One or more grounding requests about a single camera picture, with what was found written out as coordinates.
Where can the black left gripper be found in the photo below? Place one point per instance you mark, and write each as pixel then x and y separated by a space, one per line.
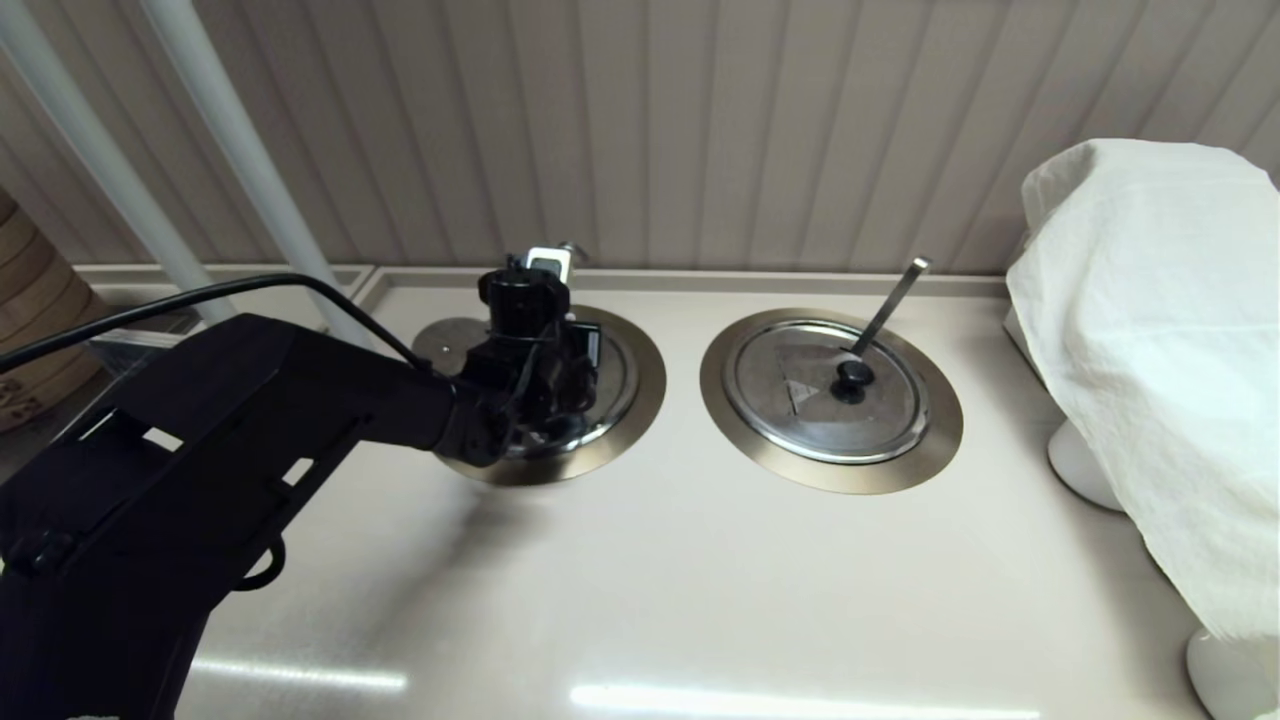
pixel 530 390

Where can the hinged steel lid black knob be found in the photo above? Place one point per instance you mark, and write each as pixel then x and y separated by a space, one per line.
pixel 800 425
pixel 450 345

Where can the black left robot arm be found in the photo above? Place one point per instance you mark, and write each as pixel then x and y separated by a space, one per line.
pixel 150 450

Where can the grey metal pole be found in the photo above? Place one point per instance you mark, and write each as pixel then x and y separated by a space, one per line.
pixel 100 150
pixel 240 150

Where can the bamboo steamer stack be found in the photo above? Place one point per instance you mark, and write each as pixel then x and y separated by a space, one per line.
pixel 35 300

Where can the white round appliance foot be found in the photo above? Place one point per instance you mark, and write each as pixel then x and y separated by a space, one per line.
pixel 1225 680
pixel 1080 470

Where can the white cloth cover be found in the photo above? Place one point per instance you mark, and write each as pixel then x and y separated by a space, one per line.
pixel 1150 350

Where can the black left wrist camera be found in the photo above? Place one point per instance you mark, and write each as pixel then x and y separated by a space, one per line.
pixel 520 295

